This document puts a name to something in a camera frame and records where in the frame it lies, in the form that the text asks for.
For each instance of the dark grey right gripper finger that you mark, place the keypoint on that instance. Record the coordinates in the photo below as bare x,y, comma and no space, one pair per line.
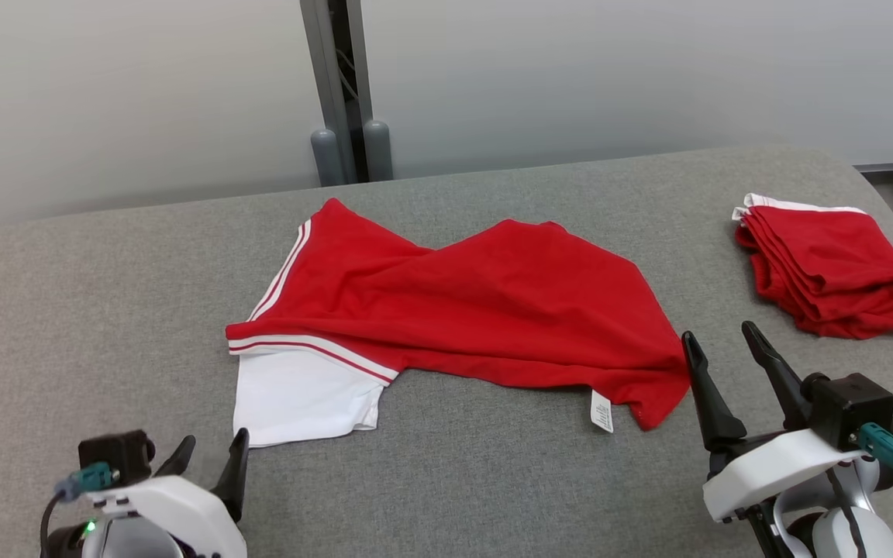
714,411
784,380

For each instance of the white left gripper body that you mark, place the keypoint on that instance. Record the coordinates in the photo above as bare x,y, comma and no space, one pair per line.
175,515

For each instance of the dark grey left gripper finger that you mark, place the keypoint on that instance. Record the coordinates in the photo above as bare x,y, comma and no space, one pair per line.
235,477
179,459

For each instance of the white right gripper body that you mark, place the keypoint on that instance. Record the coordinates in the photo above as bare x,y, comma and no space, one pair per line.
772,469

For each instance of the red shorts with white trim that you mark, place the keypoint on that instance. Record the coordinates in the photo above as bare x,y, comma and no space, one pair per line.
826,263

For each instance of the red white basketball jersey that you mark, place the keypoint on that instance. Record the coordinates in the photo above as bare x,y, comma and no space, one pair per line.
493,302

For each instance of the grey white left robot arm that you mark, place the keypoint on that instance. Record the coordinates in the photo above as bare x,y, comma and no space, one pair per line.
129,542

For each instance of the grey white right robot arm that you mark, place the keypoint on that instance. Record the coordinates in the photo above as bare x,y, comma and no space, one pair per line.
842,539

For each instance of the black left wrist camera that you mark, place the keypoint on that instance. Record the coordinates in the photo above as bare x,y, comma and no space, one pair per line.
113,453

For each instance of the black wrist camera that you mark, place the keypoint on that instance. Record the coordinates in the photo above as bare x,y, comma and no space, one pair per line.
853,407
113,453

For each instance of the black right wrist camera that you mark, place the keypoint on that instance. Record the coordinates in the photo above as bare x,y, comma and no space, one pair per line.
853,407

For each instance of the teal left camera connector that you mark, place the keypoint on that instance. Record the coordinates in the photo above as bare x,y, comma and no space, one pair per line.
90,478

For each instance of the grey rounded post cap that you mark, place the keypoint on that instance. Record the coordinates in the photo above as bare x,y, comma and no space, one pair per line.
328,159
378,151

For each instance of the grey metal partition post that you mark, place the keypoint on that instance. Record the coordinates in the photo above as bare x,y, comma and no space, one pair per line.
338,70

